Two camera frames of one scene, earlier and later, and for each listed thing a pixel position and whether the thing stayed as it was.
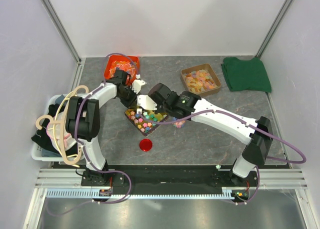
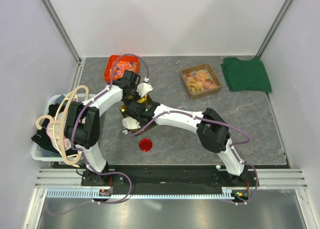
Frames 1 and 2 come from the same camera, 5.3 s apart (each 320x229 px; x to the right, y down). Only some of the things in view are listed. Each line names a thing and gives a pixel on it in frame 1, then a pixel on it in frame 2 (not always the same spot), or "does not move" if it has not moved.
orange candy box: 130,64 does not move
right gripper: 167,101 -> 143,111
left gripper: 131,103 does not move
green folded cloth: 245,75 does not move
